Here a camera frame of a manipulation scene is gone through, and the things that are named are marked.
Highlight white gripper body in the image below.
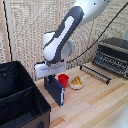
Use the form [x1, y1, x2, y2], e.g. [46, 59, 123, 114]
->
[34, 60, 67, 80]

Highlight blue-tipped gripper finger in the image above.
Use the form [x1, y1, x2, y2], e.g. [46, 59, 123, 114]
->
[47, 75, 54, 85]

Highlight dark blue hardcover book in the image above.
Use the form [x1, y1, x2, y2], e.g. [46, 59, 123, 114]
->
[44, 75, 66, 108]

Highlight red plastic cup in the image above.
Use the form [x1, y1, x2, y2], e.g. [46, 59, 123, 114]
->
[57, 73, 70, 89]

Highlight yellow food pieces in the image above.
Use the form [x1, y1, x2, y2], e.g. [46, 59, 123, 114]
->
[70, 75, 84, 87]

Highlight white bowl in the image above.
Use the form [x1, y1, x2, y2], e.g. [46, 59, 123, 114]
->
[68, 76, 86, 91]

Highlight black fabric storage box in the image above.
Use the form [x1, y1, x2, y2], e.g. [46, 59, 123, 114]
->
[0, 60, 52, 128]

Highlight black toaster oven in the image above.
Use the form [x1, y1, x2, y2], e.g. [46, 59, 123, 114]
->
[91, 37, 128, 80]

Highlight black wire oven rack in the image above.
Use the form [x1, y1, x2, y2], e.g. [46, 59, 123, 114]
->
[79, 64, 112, 86]

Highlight thin black vertical cord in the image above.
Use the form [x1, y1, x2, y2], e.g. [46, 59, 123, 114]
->
[1, 0, 13, 63]

